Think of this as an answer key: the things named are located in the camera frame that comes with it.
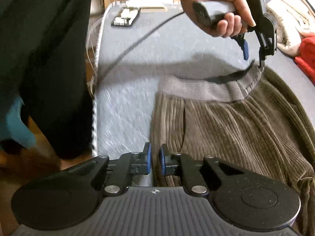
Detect person's black clothing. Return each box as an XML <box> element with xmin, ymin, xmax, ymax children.
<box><xmin>0</xmin><ymin>0</ymin><xmax>95</xmax><ymax>160</ymax></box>

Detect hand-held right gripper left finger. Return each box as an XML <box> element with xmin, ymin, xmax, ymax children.
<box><xmin>84</xmin><ymin>142</ymin><xmax>151</xmax><ymax>197</ymax></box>

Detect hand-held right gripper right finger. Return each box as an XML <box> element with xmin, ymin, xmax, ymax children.
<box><xmin>159</xmin><ymin>143</ymin><xmax>237</xmax><ymax>197</ymax></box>

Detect teal cloth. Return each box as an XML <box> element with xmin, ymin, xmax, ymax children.
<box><xmin>0</xmin><ymin>96</ymin><xmax>36</xmax><ymax>150</ymax></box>

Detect black cable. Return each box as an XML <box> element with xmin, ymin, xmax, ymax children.
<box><xmin>95</xmin><ymin>12</ymin><xmax>185</xmax><ymax>90</ymax></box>

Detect folded red blanket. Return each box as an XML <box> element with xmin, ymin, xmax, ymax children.
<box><xmin>294</xmin><ymin>36</ymin><xmax>315</xmax><ymax>88</ymax></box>

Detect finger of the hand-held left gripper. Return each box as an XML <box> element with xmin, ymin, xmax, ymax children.
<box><xmin>255</xmin><ymin>28</ymin><xmax>269</xmax><ymax>70</ymax></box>
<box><xmin>231</xmin><ymin>31</ymin><xmax>249</xmax><ymax>61</ymax></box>

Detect grey quilted mattress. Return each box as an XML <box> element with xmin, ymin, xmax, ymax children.
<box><xmin>91</xmin><ymin>1</ymin><xmax>315</xmax><ymax>186</ymax></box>

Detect brown corduroy pants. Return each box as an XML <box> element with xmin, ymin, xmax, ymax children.
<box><xmin>151</xmin><ymin>65</ymin><xmax>315</xmax><ymax>236</ymax></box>

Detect folded cream blanket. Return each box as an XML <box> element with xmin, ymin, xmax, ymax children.
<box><xmin>264</xmin><ymin>0</ymin><xmax>315</xmax><ymax>58</ymax></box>

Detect black and white board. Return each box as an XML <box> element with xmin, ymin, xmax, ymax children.
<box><xmin>111</xmin><ymin>7</ymin><xmax>141</xmax><ymax>27</ymax></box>

